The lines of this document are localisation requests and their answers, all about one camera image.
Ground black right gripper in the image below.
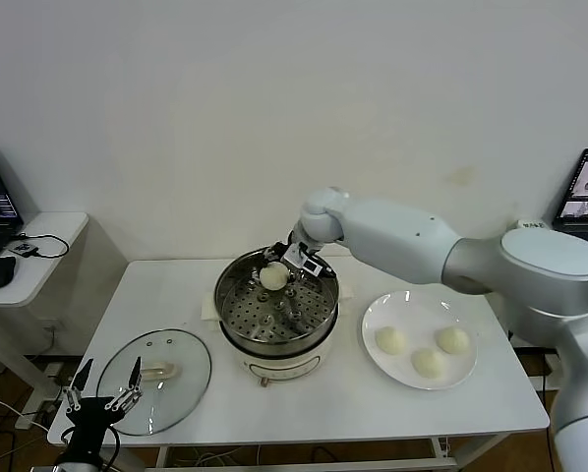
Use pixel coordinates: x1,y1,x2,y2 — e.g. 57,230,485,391
259,228,327,285

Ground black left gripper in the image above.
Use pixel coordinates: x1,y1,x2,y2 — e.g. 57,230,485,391
62,356,143,458

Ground white steamed baozi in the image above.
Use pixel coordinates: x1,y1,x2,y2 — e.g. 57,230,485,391
258,262,291,291
436,325,471,355
410,347,447,380
375,325,406,355

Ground round glass pot lid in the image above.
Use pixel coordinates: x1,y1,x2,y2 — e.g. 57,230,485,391
95,328,213,438

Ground stainless steel steamer basket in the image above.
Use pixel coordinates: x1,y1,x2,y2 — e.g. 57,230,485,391
213,247,340,356

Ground white floor power strip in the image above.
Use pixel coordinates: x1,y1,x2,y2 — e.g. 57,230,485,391
42,362,79,389

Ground white electric cooker pot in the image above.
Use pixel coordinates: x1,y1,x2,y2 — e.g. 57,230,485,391
201,282,357,390

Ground round white plate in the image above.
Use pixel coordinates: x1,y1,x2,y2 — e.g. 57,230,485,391
361,290,478,392

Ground white side table with mouse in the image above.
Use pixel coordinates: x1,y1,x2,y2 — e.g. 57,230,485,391
0,211,91,394

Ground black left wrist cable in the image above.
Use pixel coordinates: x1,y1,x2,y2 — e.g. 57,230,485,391
104,425,123,466

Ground black hub with cable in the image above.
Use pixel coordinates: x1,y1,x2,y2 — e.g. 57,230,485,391
9,234,72,261

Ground white main table frame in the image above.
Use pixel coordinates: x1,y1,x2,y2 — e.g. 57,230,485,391
155,437,460,472

